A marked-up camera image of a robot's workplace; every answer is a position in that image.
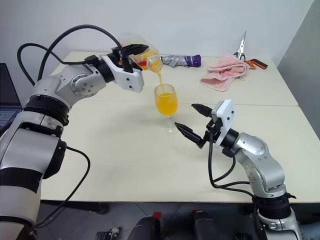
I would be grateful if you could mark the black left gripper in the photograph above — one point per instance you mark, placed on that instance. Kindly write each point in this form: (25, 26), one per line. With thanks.
(118, 55)

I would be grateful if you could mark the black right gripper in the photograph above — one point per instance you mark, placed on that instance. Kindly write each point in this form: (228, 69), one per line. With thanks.
(212, 130)

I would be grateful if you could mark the clear bottle with red tape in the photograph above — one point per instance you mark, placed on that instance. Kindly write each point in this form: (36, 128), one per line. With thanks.
(152, 62)

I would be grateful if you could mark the clear wine glass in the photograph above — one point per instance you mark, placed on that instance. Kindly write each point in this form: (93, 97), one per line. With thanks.
(167, 102)

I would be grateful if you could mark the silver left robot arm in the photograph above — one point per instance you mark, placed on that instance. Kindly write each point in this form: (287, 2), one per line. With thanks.
(50, 95)

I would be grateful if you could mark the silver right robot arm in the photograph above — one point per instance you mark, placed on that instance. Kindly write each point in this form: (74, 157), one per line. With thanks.
(262, 170)

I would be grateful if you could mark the grey and purple folded umbrella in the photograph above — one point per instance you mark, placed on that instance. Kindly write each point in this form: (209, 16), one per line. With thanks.
(180, 60)

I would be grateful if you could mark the pink towel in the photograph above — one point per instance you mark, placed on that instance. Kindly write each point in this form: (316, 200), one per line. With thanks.
(225, 72)

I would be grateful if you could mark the orange and black tool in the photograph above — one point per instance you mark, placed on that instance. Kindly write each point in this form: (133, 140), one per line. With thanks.
(258, 64)

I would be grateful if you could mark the dark rounded shape with red mark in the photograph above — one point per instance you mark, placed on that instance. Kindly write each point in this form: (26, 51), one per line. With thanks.
(150, 230)

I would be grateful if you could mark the dark laptop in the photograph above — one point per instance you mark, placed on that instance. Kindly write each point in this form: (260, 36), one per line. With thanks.
(7, 87)

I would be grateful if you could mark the black table crossbar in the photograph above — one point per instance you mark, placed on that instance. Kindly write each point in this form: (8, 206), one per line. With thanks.
(87, 206)

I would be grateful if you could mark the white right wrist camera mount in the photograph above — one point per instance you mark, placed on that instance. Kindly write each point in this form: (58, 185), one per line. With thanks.
(225, 117)

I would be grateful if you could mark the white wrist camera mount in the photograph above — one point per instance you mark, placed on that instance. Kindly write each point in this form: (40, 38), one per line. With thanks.
(225, 117)
(127, 78)

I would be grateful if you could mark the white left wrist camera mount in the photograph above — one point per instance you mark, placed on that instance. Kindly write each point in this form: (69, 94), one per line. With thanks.
(127, 78)

